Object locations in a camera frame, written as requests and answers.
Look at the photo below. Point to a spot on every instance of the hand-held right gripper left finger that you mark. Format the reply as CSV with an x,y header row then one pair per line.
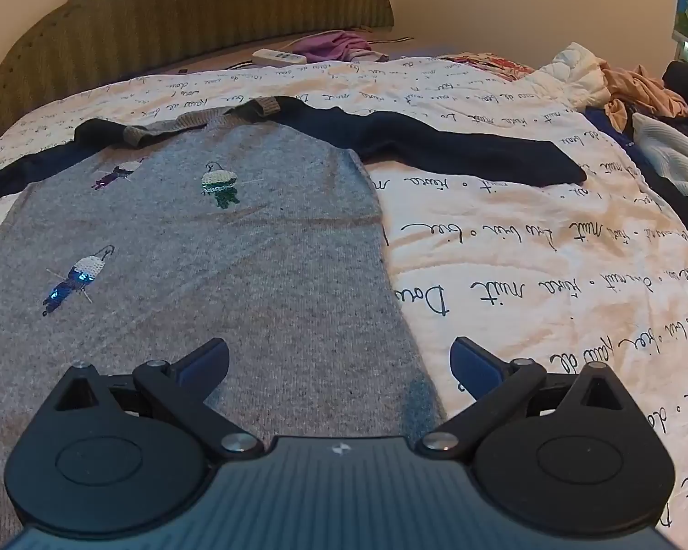
x,y
205,362

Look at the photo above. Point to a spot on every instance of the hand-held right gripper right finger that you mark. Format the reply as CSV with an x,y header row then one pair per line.
x,y
473,368

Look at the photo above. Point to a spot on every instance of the grey sweater with navy sleeves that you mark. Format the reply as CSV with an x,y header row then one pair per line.
x,y
235,252

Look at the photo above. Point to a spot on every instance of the white blanket with script print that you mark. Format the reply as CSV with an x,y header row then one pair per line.
x,y
522,252

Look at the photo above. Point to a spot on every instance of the dark navy cloth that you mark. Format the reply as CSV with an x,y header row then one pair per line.
x,y
649,175

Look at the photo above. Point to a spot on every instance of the light grey knit cloth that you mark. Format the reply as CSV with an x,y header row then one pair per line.
x,y
671,154

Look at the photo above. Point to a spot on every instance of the red floral cloth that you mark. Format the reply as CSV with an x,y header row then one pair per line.
x,y
493,63

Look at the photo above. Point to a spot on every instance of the white puffy jacket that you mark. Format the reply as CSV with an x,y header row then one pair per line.
x,y
573,77

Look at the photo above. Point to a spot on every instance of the white power strip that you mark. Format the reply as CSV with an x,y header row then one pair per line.
x,y
278,57

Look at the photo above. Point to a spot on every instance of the peach cloth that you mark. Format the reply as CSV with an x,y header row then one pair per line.
x,y
642,89

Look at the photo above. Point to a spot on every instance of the purple cloth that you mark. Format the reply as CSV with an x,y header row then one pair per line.
x,y
332,46

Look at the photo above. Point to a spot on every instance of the green striped headboard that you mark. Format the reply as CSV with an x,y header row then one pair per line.
x,y
178,11

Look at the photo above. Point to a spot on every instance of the black cloth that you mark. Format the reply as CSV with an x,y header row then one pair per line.
x,y
685,83

